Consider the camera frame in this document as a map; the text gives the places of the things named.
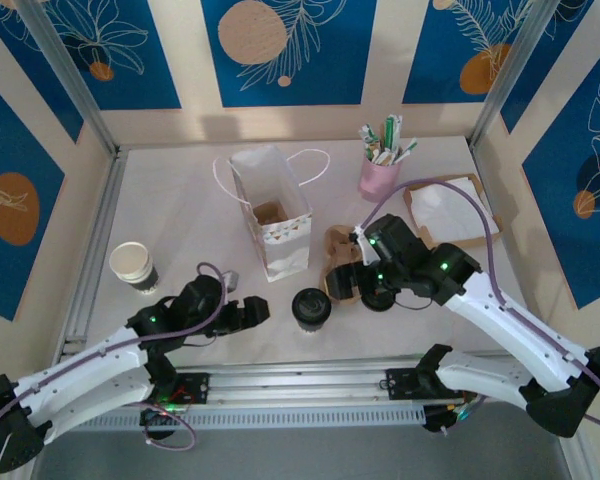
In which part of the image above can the black paper coffee cup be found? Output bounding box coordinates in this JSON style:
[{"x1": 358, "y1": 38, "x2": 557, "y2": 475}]
[{"x1": 296, "y1": 318, "x2": 330, "y2": 335}]

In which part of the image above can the white paper gift bag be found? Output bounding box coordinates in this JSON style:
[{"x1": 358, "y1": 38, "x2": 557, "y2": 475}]
[{"x1": 212, "y1": 143, "x2": 331, "y2": 285}]

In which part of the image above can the stack of paper cups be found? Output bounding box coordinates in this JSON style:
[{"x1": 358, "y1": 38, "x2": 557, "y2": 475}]
[{"x1": 108, "y1": 241, "x2": 160, "y2": 296}]

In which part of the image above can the white napkin stack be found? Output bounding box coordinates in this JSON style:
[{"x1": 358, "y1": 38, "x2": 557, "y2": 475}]
[{"x1": 409, "y1": 175, "x2": 499, "y2": 241}]

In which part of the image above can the pink cylindrical holder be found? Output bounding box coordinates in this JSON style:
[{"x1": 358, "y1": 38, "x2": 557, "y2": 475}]
[{"x1": 358, "y1": 149, "x2": 404, "y2": 203}]

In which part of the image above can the brown cardboard napkin tray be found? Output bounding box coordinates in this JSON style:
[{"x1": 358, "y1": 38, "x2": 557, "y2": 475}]
[{"x1": 402, "y1": 172, "x2": 505, "y2": 250}]

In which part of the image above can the white straw with green tip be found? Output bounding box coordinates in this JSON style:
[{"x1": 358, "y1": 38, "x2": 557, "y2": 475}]
[{"x1": 394, "y1": 138, "x2": 419, "y2": 164}]

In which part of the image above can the white sachet with green print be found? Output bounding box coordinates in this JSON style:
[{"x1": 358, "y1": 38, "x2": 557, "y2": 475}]
[{"x1": 358, "y1": 124, "x2": 381, "y2": 152}]

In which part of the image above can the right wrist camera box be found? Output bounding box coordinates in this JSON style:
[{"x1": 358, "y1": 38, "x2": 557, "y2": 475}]
[{"x1": 350, "y1": 225, "x2": 377, "y2": 267}]

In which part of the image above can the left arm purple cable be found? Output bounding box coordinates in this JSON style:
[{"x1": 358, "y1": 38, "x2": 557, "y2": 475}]
[{"x1": 0, "y1": 263, "x2": 231, "y2": 453}]

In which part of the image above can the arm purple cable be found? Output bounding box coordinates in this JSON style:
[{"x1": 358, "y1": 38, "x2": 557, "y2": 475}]
[
  {"x1": 362, "y1": 179, "x2": 600, "y2": 436},
  {"x1": 0, "y1": 263, "x2": 231, "y2": 453}
]

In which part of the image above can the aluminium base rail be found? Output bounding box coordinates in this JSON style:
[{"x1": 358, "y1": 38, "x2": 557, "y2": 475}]
[{"x1": 22, "y1": 349, "x2": 576, "y2": 412}]

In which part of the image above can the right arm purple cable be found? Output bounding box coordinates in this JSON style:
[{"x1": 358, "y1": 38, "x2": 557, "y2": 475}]
[{"x1": 362, "y1": 179, "x2": 600, "y2": 436}]

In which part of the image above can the grey slotted cable duct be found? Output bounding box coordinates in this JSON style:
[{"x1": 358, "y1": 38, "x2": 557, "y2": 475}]
[{"x1": 69, "y1": 404, "x2": 427, "y2": 434}]

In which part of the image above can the aluminium side rail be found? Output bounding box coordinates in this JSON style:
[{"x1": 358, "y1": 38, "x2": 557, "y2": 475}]
[{"x1": 54, "y1": 148, "x2": 130, "y2": 356}]

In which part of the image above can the aluminium frame post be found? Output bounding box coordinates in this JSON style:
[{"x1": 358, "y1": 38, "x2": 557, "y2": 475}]
[
  {"x1": 17, "y1": 0, "x2": 120, "y2": 157},
  {"x1": 468, "y1": 0, "x2": 566, "y2": 150}
]

